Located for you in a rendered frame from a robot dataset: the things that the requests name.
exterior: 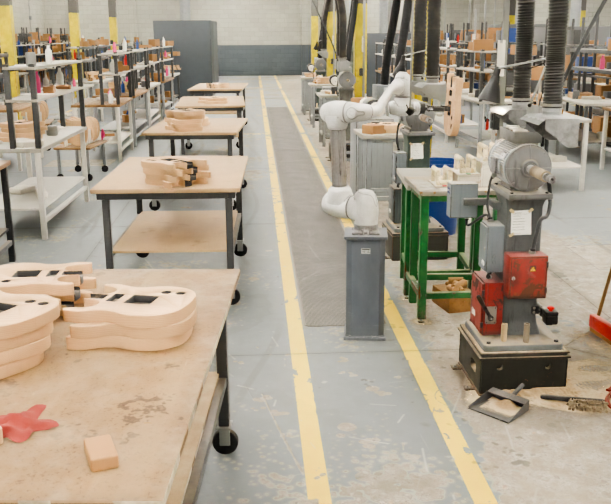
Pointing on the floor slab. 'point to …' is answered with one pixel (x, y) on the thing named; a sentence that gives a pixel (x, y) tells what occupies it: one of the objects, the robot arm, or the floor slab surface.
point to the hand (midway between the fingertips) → (448, 108)
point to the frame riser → (510, 368)
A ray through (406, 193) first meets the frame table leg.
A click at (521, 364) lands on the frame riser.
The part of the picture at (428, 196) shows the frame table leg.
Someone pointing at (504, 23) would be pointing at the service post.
